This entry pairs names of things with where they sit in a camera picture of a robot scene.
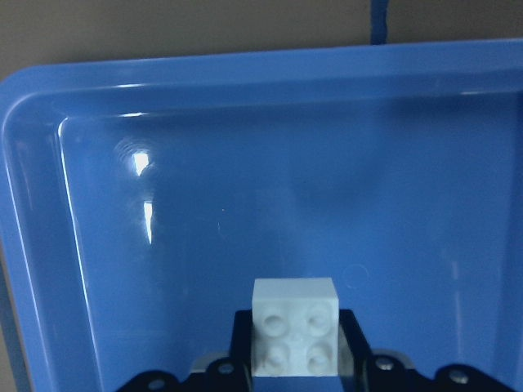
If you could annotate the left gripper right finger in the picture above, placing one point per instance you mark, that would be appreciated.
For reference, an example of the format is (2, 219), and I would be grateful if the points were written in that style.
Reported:
(359, 367)

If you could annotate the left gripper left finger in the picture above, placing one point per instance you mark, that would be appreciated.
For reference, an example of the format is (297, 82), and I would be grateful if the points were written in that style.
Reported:
(233, 372)

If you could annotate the white block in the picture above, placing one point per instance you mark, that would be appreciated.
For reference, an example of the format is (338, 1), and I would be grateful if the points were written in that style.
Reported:
(295, 327)

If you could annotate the blue plastic tray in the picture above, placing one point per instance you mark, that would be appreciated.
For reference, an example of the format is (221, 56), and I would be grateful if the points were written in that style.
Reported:
(140, 199)

